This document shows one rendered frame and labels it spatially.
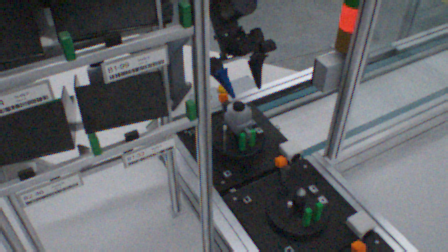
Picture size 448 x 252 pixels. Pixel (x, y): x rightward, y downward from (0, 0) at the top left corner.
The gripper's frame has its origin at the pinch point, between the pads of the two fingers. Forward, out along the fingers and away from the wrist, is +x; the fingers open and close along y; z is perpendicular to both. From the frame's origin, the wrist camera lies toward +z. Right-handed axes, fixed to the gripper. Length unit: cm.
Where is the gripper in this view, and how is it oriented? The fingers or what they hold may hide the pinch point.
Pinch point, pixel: (242, 79)
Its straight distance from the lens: 96.7
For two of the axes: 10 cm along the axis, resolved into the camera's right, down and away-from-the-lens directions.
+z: 3.8, 0.1, -9.3
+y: 8.7, -3.3, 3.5
